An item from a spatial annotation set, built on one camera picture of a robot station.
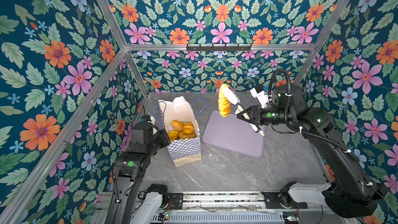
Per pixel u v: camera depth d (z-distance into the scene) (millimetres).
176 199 744
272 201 732
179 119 932
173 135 893
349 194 379
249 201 749
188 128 910
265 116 507
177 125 932
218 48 930
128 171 420
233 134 976
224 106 636
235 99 596
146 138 485
